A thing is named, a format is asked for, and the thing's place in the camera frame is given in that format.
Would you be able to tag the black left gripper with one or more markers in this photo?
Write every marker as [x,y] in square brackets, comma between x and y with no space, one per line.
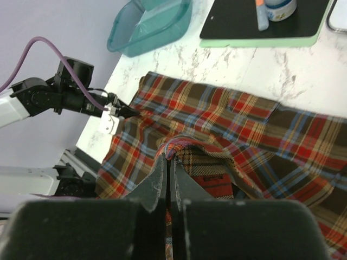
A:
[77,102]

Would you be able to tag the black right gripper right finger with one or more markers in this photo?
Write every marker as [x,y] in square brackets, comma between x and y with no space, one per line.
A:
[206,228]

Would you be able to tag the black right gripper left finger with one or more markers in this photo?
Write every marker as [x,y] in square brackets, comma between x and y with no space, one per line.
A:
[132,227]

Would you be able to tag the plaid long sleeve shirt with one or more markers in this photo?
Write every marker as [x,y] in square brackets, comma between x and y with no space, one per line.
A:
[236,146]

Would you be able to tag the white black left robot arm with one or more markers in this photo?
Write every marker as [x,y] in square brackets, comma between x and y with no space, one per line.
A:
[34,96]

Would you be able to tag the teal plastic bin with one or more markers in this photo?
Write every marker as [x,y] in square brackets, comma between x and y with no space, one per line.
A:
[143,26]

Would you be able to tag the black clipboard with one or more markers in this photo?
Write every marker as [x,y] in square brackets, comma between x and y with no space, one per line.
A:
[236,20]

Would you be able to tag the blue orange marker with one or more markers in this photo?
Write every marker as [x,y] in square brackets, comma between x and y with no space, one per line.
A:
[261,15]

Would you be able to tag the small blue white jar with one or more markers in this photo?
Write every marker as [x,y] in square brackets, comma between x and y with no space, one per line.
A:
[279,10]

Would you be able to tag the green mat under clipboard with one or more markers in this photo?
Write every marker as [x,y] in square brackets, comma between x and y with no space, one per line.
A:
[291,42]

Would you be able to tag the white dry-erase board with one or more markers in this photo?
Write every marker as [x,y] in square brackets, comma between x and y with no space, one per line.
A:
[336,18]

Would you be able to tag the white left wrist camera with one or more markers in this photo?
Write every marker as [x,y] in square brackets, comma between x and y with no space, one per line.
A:
[110,122]

